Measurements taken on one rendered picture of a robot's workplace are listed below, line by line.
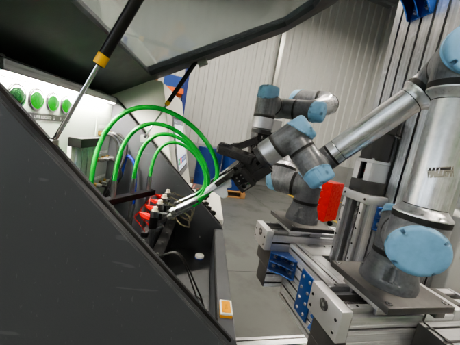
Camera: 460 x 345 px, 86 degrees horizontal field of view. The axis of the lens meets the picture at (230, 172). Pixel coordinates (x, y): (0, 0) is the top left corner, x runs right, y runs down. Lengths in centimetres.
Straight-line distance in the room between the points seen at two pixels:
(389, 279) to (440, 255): 21
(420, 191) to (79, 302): 72
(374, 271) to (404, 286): 7
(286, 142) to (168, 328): 50
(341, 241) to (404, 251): 48
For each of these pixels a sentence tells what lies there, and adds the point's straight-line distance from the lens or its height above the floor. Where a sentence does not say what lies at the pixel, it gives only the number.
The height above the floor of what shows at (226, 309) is 96.
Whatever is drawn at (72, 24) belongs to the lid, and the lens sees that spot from 65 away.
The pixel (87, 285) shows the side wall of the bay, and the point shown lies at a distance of 55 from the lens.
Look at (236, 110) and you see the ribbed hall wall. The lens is 753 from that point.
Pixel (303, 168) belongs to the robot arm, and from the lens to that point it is 68.
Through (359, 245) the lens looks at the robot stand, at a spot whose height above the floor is 106.
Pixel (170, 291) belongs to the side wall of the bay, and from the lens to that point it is 52.
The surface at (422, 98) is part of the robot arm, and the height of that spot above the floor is 155.
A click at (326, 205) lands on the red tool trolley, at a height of 46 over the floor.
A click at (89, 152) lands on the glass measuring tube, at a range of 95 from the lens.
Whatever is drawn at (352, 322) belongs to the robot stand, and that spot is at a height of 97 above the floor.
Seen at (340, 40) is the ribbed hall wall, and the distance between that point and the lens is 929.
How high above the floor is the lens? 138
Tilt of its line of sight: 8 degrees down
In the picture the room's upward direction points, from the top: 10 degrees clockwise
